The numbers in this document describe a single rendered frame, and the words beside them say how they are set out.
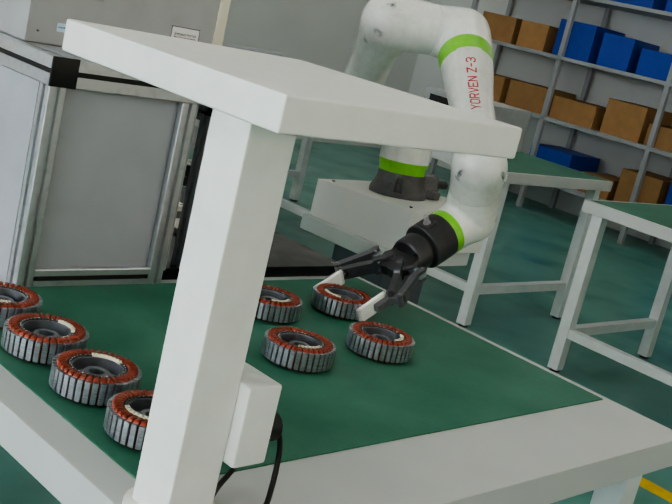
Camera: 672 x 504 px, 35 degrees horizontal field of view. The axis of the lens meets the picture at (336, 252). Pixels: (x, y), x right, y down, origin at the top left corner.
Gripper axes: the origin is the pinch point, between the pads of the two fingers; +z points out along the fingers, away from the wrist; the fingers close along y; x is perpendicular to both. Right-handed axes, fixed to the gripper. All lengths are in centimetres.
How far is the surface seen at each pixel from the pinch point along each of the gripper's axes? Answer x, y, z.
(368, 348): -6.5, 20.5, 11.7
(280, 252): 3.8, -27.7, -6.5
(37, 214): -36, -16, 43
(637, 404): 194, -64, -182
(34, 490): 62, -75, 47
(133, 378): -32, 26, 53
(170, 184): -29.4, -16.2, 19.3
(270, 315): -9.9, 4.1, 18.4
